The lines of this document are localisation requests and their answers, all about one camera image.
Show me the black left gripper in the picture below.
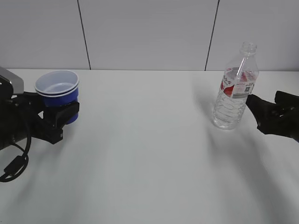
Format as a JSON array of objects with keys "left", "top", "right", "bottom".
[{"left": 0, "top": 92, "right": 79, "bottom": 149}]

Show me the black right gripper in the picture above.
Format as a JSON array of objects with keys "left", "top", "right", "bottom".
[{"left": 246, "top": 91, "right": 299, "bottom": 142}]

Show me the white-rimmed paper cup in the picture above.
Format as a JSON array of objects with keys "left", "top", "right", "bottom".
[{"left": 34, "top": 70, "right": 79, "bottom": 96}]

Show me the blue paper cup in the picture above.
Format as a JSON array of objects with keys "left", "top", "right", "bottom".
[{"left": 41, "top": 87, "right": 80, "bottom": 125}]

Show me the clear Wahaha water bottle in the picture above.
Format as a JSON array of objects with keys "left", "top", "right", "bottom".
[{"left": 214, "top": 42, "right": 259, "bottom": 130}]

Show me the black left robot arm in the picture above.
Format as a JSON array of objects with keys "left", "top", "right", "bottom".
[{"left": 0, "top": 92, "right": 79, "bottom": 149}]

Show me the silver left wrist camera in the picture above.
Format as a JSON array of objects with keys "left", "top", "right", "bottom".
[{"left": 0, "top": 67, "right": 24, "bottom": 100}]

